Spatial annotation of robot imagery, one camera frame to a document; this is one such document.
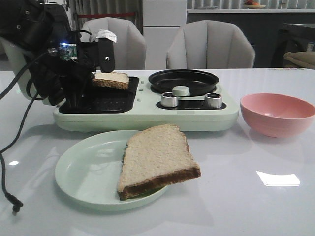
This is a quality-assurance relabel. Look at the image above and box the silver control knob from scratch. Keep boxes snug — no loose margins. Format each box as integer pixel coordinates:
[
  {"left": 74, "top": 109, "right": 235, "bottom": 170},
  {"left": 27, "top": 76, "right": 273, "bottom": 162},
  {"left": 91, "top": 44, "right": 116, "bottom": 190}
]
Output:
[
  {"left": 204, "top": 93, "right": 222, "bottom": 109},
  {"left": 160, "top": 92, "right": 178, "bottom": 108}
]

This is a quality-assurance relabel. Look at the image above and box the black thin cable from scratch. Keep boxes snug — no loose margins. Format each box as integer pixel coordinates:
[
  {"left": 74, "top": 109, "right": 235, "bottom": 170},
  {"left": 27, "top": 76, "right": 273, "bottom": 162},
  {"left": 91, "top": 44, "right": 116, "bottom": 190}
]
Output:
[{"left": 0, "top": 49, "right": 50, "bottom": 217}]

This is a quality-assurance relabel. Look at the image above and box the beige cushion at right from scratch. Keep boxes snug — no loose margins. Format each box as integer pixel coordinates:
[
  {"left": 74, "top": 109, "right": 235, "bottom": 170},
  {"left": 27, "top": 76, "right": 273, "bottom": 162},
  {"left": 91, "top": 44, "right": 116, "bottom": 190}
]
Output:
[{"left": 283, "top": 51, "right": 315, "bottom": 69}]

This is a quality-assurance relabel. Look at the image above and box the beige upholstered chair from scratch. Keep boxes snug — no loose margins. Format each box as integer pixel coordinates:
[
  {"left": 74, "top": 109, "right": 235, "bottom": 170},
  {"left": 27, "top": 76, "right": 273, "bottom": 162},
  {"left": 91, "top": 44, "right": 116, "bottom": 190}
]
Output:
[
  {"left": 166, "top": 20, "right": 255, "bottom": 69},
  {"left": 81, "top": 17, "right": 146, "bottom": 70}
]

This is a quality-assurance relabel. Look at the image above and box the mint green round plate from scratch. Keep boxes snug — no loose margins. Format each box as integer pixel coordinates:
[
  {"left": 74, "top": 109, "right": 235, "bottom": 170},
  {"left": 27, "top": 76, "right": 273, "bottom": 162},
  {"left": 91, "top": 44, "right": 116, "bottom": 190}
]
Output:
[{"left": 55, "top": 130, "right": 168, "bottom": 211}]

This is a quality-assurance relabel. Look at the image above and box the white cabinet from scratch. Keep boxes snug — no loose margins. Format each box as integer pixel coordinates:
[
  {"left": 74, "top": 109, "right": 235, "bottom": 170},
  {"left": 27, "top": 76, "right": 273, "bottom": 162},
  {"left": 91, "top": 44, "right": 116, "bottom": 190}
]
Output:
[{"left": 142, "top": 0, "right": 187, "bottom": 69}]

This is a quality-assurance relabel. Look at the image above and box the bread slice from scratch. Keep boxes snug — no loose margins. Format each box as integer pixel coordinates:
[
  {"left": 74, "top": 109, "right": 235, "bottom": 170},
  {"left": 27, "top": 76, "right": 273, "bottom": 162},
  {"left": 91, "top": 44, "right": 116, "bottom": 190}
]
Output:
[
  {"left": 117, "top": 124, "right": 201, "bottom": 200},
  {"left": 92, "top": 72, "right": 129, "bottom": 90}
]

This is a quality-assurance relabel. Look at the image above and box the left beige upholstered chair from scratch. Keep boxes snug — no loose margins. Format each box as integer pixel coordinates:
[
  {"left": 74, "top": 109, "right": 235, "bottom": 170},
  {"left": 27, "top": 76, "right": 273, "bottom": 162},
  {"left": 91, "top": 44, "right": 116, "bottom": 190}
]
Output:
[{"left": 81, "top": 17, "right": 146, "bottom": 70}]

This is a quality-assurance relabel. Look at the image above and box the red barrier belt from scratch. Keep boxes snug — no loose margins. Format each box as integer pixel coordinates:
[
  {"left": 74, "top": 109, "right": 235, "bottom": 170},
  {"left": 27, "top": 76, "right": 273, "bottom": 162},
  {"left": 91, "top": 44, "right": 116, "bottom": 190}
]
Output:
[{"left": 77, "top": 12, "right": 137, "bottom": 19}]

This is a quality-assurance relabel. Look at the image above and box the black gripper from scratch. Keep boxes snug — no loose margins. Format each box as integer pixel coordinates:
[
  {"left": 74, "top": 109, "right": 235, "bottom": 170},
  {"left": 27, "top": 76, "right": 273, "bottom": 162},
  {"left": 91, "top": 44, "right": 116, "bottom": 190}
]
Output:
[{"left": 29, "top": 38, "right": 114, "bottom": 108}]

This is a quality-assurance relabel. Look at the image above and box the pink plastic bowl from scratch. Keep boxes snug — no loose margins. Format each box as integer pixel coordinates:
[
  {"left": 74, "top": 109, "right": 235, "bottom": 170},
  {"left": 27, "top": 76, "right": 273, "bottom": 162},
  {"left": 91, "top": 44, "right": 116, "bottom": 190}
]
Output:
[{"left": 240, "top": 93, "right": 315, "bottom": 138}]

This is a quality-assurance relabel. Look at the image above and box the right silver control knob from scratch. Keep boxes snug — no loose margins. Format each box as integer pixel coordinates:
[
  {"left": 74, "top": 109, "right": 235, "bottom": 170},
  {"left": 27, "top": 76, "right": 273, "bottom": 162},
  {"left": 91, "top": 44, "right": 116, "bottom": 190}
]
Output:
[{"left": 204, "top": 93, "right": 222, "bottom": 109}]

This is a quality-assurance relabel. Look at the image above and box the black round frying pan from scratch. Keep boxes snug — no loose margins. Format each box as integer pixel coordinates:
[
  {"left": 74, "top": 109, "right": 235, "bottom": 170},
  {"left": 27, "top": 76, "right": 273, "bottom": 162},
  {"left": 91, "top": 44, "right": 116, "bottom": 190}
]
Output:
[{"left": 148, "top": 69, "right": 219, "bottom": 96}]

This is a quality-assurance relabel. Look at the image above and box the right beige upholstered chair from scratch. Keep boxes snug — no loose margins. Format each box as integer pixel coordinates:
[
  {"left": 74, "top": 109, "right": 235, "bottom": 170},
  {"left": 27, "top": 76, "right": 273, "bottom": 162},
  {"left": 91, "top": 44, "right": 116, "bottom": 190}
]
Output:
[{"left": 166, "top": 20, "right": 255, "bottom": 69}]

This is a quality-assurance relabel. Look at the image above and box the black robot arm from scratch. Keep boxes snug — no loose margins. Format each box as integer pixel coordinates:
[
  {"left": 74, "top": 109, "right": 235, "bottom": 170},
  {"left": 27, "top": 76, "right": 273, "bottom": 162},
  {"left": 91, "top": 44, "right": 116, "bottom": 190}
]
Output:
[{"left": 0, "top": 0, "right": 114, "bottom": 109}]

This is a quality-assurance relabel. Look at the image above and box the fruit plate on counter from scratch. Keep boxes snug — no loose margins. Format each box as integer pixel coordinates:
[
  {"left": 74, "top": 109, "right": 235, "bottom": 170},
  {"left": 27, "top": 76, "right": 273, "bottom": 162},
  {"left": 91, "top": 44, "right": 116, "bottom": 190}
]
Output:
[{"left": 243, "top": 0, "right": 266, "bottom": 9}]

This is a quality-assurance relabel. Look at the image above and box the mint green breakfast maker base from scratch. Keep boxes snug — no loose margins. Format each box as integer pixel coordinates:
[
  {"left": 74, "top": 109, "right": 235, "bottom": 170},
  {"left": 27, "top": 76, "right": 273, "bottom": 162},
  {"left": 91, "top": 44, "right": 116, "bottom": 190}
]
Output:
[{"left": 54, "top": 77, "right": 239, "bottom": 132}]

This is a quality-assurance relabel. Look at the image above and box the left silver control knob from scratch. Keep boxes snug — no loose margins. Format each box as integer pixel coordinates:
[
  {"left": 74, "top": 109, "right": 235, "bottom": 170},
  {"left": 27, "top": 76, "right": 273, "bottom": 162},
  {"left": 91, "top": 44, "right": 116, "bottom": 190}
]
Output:
[{"left": 160, "top": 92, "right": 178, "bottom": 108}]

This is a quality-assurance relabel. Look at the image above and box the mint green sandwich maker lid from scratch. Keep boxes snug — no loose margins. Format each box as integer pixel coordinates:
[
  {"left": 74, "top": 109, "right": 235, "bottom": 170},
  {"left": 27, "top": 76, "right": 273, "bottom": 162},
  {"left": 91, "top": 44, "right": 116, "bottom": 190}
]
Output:
[{"left": 0, "top": 38, "right": 64, "bottom": 106}]

